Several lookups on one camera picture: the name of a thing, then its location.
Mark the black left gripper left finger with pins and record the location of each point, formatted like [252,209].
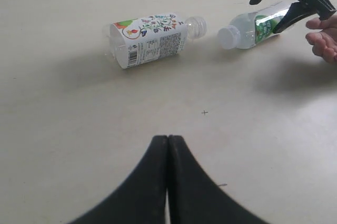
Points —
[141,197]

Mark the clear bottle floral white label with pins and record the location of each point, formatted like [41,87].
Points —
[146,39]

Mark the white bottle green label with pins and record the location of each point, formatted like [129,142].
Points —
[249,29]

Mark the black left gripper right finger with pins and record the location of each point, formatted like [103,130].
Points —
[193,197]

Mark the person's open hand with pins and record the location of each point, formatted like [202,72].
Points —
[323,42]

